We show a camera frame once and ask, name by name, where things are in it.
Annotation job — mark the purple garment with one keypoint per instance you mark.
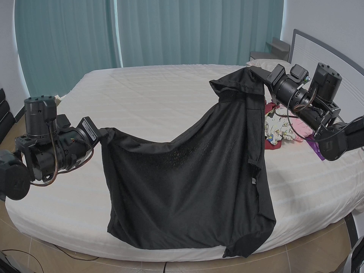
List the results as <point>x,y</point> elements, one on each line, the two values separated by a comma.
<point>315,149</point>

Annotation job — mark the pink garment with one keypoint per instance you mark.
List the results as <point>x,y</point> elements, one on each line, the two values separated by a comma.
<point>301,129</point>

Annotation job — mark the white printed garment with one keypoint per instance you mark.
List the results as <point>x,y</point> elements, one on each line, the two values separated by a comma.
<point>280,129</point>

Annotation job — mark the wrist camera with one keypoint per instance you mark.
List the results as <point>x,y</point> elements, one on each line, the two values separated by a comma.
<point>64,122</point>
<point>298,72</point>

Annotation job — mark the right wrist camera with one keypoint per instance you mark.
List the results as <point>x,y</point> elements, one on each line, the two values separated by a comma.
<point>298,72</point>

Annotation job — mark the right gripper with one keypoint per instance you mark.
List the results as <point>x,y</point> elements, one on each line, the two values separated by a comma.
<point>287,89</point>

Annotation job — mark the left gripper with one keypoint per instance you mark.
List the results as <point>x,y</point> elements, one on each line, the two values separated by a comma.
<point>91,132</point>

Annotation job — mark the grey bedside table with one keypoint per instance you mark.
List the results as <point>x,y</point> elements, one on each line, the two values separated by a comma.
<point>267,55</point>

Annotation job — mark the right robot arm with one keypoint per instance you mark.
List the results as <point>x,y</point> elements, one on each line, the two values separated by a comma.
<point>327,81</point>

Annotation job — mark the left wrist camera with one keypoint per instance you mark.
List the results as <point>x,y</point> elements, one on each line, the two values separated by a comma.
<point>64,122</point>

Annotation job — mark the bed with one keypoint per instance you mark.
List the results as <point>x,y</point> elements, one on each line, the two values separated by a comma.
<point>156,95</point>

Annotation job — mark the blue-green curtain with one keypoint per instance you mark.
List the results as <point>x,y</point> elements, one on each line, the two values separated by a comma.
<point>199,24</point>
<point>65,38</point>

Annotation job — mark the cream pillow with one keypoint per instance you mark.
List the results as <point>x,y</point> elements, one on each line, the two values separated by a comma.
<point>261,62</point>

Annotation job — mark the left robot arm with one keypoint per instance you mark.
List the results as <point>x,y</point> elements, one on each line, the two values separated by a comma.
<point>39,115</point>

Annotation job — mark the dark red garment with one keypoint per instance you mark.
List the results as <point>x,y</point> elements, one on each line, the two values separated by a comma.
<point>271,145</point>

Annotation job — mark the black T-shirt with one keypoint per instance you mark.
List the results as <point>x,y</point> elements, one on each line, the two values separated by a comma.
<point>184,180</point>

